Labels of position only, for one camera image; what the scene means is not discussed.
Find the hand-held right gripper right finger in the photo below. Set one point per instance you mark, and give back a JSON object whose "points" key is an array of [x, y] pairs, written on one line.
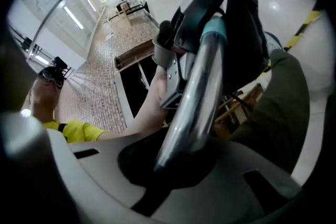
{"points": [[223, 191]]}

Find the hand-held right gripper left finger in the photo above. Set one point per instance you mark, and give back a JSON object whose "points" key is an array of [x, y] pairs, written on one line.
{"points": [[78, 165]]}

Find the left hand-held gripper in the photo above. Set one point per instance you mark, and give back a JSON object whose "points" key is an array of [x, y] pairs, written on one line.
{"points": [[173, 73]]}

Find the person's left forearm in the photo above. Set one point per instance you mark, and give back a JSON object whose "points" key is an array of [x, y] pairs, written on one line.
{"points": [[136, 120]]}

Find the person's yellow shirt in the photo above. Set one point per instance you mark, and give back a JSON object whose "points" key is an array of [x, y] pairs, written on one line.
{"points": [[78, 131]]}

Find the black chest harness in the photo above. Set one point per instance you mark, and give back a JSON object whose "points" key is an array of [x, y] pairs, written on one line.
{"points": [[62, 129]]}

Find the person's head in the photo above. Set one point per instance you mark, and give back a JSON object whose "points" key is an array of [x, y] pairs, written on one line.
{"points": [[42, 97]]}

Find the wooden cabinet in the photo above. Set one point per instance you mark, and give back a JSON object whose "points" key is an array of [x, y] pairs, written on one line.
{"points": [[236, 112]]}

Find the yellow black hazard tape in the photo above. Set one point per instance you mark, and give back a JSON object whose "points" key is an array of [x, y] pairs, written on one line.
{"points": [[312, 17]]}

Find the person's olive trouser leg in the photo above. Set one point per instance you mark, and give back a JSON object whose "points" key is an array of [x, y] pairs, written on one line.
{"points": [[283, 102]]}

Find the wooden table black pedestal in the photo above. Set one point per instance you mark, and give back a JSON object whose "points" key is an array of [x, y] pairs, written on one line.
{"points": [[131, 9]]}

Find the black head-worn camera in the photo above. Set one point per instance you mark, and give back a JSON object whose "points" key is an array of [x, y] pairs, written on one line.
{"points": [[59, 63]]}

